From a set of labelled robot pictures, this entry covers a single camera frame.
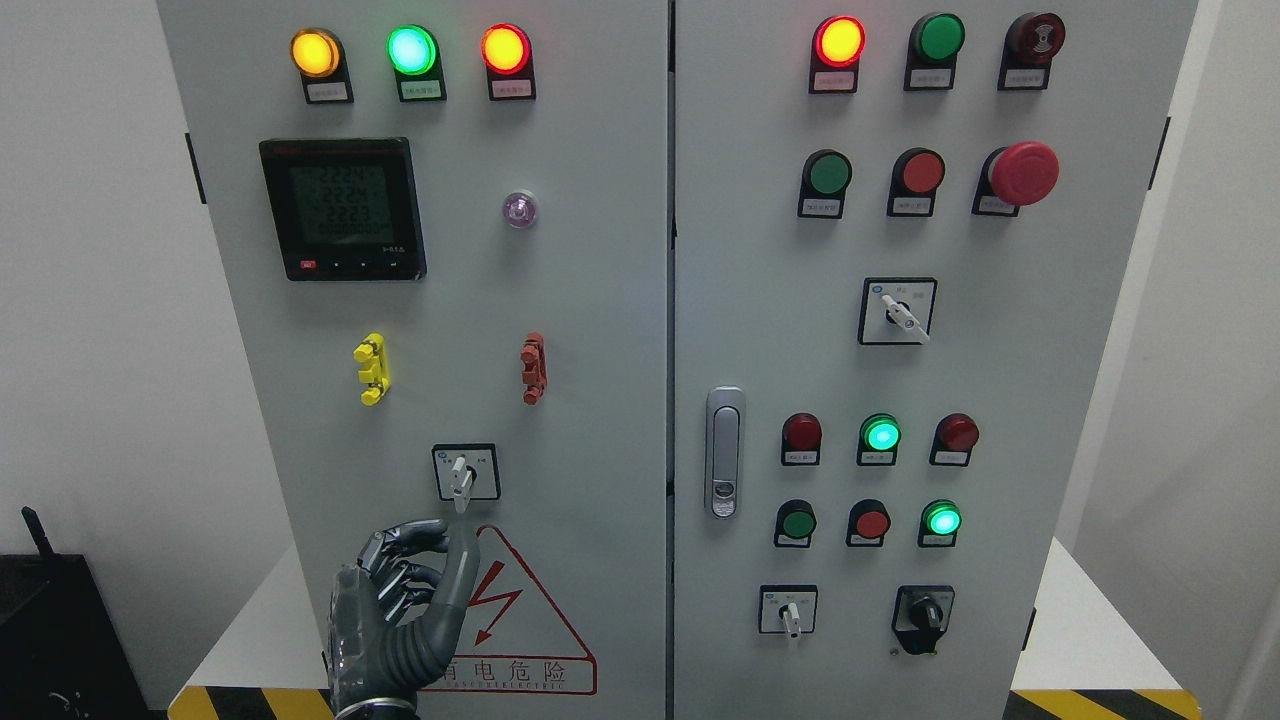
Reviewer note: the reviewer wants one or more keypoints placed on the grey black robotic hand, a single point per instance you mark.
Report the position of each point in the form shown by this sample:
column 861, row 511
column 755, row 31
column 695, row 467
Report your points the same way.
column 397, row 612

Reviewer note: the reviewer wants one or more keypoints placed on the white rotary selector switch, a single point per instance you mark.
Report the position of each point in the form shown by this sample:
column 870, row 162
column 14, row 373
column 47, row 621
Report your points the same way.
column 787, row 609
column 897, row 311
column 466, row 474

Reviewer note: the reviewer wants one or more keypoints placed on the silver black robot forearm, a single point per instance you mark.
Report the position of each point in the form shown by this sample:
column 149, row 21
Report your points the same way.
column 382, row 708

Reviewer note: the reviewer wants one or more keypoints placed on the yellow indicator light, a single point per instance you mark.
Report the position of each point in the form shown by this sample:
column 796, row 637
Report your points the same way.
column 321, row 61

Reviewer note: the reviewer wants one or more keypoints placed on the red electric hazard warning sticker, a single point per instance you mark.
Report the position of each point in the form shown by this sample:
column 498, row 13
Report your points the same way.
column 515, row 639

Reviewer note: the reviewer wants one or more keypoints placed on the yellow terminal connector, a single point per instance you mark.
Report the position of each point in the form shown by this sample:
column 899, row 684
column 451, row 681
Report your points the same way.
column 371, row 356

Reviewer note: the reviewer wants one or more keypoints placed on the black box with antenna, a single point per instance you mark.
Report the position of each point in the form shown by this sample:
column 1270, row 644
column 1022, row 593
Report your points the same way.
column 60, row 655

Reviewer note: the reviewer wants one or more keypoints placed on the red terminal connector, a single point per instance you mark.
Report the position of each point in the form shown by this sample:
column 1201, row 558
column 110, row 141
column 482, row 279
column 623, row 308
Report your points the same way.
column 534, row 374

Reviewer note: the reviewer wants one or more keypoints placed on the small green push button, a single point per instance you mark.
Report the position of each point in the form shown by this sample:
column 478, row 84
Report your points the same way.
column 795, row 524

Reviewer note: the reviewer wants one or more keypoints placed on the grey left cabinet door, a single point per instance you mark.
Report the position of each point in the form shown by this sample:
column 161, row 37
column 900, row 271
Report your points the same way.
column 583, row 472

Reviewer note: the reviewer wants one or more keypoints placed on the grey cabinet door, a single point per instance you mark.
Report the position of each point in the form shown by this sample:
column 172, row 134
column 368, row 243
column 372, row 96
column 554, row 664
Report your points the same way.
column 583, row 472
column 771, row 303

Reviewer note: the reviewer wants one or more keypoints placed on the black digital power meter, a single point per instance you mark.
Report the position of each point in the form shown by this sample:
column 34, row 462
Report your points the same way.
column 345, row 209

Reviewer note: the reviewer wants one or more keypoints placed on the small clear purple lamp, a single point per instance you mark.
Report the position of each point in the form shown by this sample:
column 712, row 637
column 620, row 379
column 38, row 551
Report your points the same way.
column 520, row 210

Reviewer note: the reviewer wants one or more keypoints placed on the dark red indicator light left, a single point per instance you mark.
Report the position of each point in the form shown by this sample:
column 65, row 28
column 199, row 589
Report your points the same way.
column 801, row 436

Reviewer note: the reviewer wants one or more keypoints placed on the dark red indicator light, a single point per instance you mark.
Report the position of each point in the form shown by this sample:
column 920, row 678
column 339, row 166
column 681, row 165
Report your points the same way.
column 801, row 436
column 954, row 440

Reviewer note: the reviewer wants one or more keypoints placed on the small red push button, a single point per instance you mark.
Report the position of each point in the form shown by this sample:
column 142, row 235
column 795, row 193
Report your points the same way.
column 868, row 523

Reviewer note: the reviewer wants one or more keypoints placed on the lit green indicator light middle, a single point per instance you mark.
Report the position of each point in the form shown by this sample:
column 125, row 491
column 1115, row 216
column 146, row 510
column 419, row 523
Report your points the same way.
column 878, row 440

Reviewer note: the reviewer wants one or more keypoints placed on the lit green push button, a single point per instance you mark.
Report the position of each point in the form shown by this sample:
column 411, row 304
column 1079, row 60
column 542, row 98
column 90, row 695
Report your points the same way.
column 939, row 524

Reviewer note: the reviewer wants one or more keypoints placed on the green indicator light top left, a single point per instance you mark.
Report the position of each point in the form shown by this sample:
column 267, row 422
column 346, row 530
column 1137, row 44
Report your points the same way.
column 417, row 64

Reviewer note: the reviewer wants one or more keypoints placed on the dark red indicator light right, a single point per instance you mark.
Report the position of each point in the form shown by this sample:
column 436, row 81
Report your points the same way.
column 954, row 440

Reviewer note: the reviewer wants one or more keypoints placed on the red indicator light top left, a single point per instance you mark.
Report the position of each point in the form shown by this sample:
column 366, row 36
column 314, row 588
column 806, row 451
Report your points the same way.
column 509, row 67

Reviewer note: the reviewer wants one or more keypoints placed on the green push button second row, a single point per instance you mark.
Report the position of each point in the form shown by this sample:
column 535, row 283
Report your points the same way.
column 824, row 180

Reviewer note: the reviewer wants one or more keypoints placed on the grey right cabinet door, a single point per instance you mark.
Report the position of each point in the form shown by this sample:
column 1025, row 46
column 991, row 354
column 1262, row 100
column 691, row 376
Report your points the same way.
column 771, row 303

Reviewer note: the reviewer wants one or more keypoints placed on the red push button second row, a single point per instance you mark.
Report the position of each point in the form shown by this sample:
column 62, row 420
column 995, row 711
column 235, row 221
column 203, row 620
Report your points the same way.
column 914, row 182

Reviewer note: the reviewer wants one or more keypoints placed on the white platform with hazard stripes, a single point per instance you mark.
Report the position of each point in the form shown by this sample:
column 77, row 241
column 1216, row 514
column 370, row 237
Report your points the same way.
column 1083, row 661

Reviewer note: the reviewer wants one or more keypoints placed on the lit red indicator light right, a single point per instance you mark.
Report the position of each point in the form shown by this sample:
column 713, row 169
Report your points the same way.
column 835, row 53

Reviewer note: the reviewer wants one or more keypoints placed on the red emergency stop mushroom button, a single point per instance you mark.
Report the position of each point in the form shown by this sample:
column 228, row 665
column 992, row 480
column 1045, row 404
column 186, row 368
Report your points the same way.
column 1015, row 176

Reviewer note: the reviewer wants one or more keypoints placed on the green push button top right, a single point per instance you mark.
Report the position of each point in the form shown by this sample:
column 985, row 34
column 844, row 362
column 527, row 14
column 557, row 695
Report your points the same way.
column 934, row 43

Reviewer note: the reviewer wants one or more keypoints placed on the dark red buzzer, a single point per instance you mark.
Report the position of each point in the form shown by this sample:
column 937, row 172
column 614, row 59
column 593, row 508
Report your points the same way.
column 1031, row 43

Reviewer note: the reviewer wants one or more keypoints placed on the silver cabinet door handle lock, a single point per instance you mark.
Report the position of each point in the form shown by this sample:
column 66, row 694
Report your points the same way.
column 723, row 451

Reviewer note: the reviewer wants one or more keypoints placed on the black rotary knob switch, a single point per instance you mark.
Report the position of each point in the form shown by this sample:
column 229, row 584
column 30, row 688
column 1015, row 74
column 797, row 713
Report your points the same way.
column 921, row 614

